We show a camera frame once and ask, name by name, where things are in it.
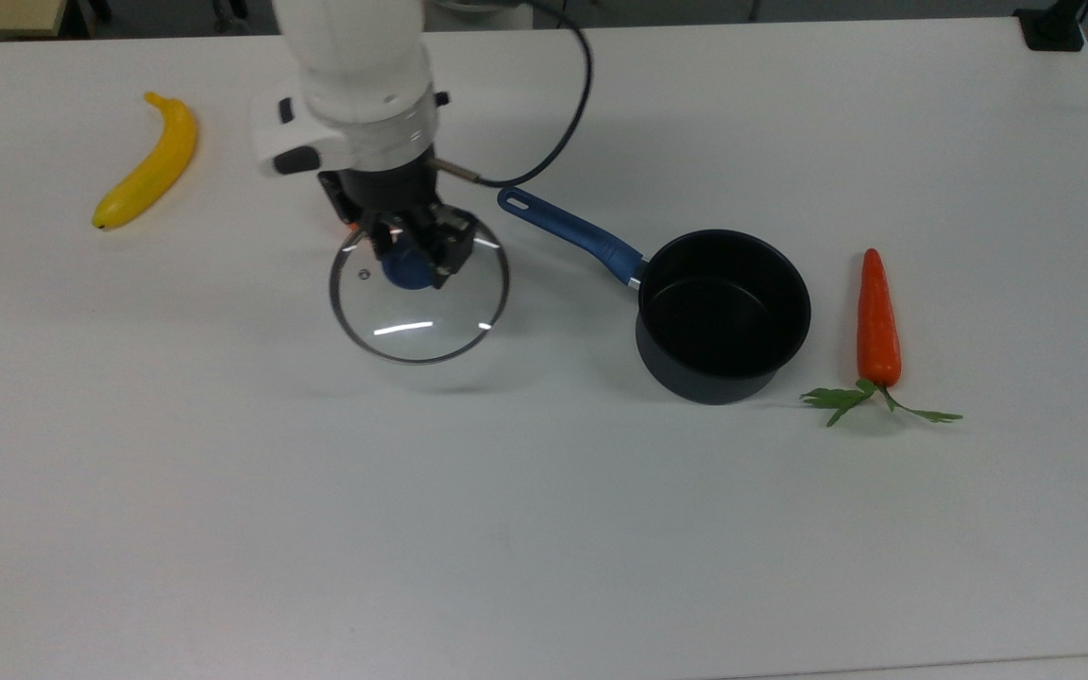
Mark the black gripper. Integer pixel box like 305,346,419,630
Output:
317,156,480,290

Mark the glass lid with blue knob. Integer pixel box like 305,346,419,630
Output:
328,206,511,366

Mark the yellow banana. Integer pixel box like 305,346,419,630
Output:
92,92,198,230

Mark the orange carrot with green leaves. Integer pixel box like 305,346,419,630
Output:
799,248,964,428

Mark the black table clamp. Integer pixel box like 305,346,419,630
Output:
1014,0,1088,53

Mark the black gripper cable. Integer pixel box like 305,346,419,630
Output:
431,0,595,188

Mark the dark saucepan with blue handle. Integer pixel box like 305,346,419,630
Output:
498,186,812,406

